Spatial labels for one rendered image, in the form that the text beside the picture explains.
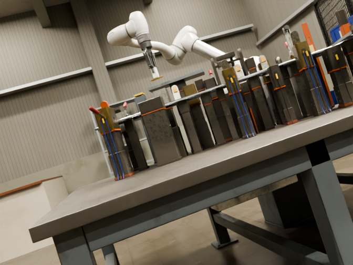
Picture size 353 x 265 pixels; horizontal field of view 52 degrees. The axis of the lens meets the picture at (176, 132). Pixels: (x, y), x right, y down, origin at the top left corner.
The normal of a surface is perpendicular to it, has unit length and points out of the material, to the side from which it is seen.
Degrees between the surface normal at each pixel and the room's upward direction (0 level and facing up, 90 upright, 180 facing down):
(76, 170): 90
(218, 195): 90
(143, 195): 90
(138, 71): 90
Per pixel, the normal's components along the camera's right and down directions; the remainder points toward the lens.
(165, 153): -0.12, 0.01
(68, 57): 0.19, -0.09
